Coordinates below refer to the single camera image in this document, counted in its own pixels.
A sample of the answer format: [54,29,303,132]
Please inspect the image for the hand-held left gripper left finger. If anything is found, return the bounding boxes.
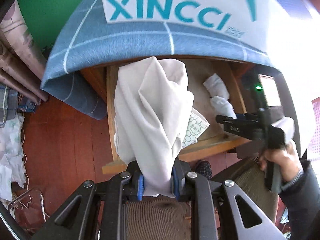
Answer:
[31,161,145,240]

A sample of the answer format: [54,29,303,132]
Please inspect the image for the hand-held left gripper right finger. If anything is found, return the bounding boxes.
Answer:
[171,159,288,240]

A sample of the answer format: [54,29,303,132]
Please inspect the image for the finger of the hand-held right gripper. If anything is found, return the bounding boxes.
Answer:
[215,113,259,125]
[223,121,262,140]

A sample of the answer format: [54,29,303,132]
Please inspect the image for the off-white garment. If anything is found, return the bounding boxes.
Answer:
[209,95,237,119]

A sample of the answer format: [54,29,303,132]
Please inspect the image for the white fluffy garment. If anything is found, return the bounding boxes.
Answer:
[203,73,230,98]

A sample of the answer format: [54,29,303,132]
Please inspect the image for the wooden drawer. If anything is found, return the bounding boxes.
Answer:
[102,57,253,174]

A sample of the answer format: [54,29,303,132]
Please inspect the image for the pale beige smooth garment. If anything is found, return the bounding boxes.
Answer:
[114,56,195,198]

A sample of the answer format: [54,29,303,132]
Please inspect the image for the person's right forearm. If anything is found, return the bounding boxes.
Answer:
[279,159,320,240]

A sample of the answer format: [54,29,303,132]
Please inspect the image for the person's right hand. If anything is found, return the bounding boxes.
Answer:
[258,140,305,189]

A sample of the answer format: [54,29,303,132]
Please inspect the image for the person's left leg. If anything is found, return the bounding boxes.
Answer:
[124,196,193,240]

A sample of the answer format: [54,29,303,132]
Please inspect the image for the person's leg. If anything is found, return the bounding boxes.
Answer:
[234,155,279,208]
[124,196,193,240]

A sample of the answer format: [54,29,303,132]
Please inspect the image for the hexagon patterned paper packet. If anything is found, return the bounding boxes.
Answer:
[181,109,210,150]

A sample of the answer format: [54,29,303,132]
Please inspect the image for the person's right leg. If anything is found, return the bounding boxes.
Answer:
[234,155,279,208]

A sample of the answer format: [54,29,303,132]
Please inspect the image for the wooden nightstand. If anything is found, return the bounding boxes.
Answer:
[79,54,257,103]

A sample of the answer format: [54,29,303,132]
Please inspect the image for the white printed bedsheet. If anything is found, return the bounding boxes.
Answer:
[0,114,27,202]

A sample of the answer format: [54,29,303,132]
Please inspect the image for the blue printed bag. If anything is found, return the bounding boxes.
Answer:
[17,92,42,113]

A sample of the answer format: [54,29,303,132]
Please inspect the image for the blue checked cloth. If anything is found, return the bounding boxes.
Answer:
[40,0,284,120]

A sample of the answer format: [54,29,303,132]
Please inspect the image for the grey plaid cloth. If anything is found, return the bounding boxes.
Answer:
[0,85,19,128]

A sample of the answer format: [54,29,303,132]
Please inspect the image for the floral beige curtain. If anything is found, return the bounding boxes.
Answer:
[0,0,49,102]

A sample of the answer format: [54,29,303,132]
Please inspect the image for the green board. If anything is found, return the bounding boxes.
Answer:
[16,0,103,50]

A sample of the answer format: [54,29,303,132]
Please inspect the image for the metal tube frame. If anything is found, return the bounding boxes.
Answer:
[7,187,48,224]

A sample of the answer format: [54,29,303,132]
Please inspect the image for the white cord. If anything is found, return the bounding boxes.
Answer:
[20,116,32,189]

